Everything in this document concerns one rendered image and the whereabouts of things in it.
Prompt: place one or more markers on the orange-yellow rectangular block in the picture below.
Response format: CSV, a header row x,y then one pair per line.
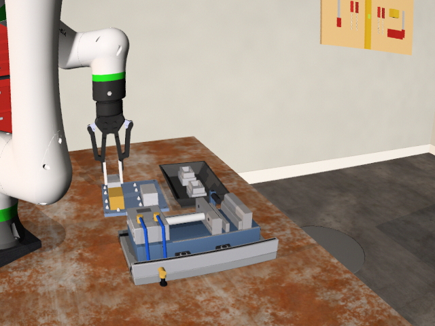
x,y
116,198

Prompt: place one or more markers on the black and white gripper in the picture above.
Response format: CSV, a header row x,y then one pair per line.
x,y
109,120

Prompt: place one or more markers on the grey metal bar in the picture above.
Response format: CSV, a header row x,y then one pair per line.
x,y
232,215

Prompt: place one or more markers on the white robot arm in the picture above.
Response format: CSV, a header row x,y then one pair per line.
x,y
35,165

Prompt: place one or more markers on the grey flat bar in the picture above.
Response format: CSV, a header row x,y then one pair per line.
x,y
225,223

